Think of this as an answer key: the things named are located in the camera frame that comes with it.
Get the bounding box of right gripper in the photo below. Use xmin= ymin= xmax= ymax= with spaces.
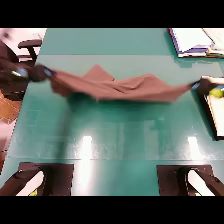
xmin=192 ymin=78 xmax=216 ymax=97

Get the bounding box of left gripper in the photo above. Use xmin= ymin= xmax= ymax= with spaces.
xmin=29 ymin=64 xmax=55 ymax=83

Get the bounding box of brown shirt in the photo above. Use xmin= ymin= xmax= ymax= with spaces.
xmin=49 ymin=64 xmax=195 ymax=104

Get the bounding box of black chair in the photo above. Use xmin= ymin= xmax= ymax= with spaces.
xmin=17 ymin=38 xmax=43 ymax=63

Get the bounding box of pale garment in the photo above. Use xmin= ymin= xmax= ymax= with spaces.
xmin=202 ymin=28 xmax=224 ymax=58

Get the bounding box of white garment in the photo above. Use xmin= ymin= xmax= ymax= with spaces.
xmin=167 ymin=28 xmax=214 ymax=58

